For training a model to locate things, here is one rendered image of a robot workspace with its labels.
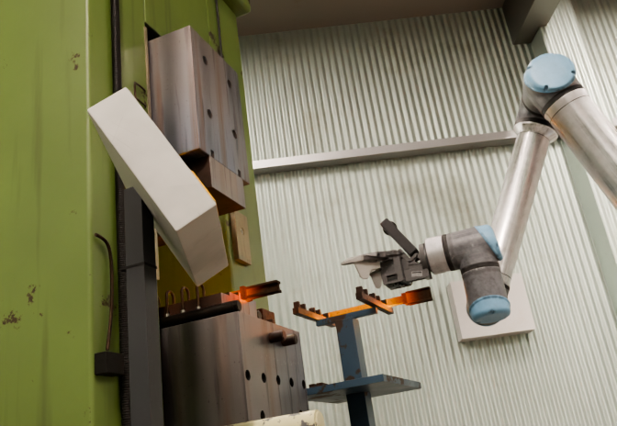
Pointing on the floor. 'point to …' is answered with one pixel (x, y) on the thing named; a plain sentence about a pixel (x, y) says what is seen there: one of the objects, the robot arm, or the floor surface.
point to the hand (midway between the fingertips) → (349, 267)
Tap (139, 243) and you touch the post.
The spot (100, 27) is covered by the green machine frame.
